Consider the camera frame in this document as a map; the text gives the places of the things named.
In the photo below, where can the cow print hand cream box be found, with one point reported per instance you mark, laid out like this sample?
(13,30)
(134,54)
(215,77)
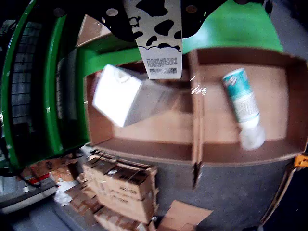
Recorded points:
(161,57)

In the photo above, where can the white teal cosmetic tube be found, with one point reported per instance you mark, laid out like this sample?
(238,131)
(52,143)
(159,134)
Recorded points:
(243,103)

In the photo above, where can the green metal shelf riser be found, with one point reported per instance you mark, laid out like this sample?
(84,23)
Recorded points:
(51,96)

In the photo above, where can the two-compartment cardboard box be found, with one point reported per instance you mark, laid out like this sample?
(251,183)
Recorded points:
(216,120)

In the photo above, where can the printed cardboard shipping box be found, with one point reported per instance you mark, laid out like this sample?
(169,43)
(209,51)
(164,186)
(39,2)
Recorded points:
(125,178)
(130,209)

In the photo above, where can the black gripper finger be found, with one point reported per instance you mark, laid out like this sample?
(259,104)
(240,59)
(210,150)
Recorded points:
(96,9)
(195,14)

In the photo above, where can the cardboard box with round logo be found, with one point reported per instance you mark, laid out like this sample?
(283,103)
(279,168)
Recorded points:
(50,167)

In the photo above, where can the long white product carton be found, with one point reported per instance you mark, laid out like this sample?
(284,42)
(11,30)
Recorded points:
(115,96)

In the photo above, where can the crumpled white paper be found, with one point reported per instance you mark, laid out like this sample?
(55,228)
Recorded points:
(65,192)

